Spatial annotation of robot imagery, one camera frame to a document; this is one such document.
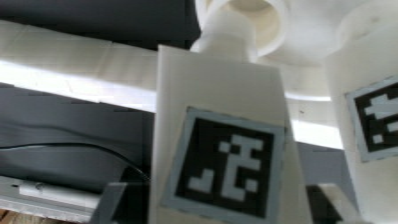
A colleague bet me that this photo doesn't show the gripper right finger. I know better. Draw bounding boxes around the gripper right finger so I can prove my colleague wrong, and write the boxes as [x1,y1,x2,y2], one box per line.
[306,183,374,224]

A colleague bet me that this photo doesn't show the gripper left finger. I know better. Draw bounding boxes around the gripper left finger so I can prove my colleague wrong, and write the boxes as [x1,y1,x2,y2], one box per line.
[90,182,150,224]

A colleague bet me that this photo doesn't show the white round stool seat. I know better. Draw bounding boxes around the white round stool seat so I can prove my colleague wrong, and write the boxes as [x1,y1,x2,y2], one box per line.
[195,0,398,101]

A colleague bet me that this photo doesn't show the metal table edge clamp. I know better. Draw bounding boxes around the metal table edge clamp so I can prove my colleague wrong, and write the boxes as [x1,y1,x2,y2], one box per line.
[0,176,100,223]

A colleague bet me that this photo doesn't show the thin black floor cable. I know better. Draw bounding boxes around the thin black floor cable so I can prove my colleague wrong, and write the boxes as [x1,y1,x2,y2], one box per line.
[0,143,154,183]

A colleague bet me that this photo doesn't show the white front barrier rail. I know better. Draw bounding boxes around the white front barrier rail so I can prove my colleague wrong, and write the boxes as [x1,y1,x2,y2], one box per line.
[0,20,344,149]

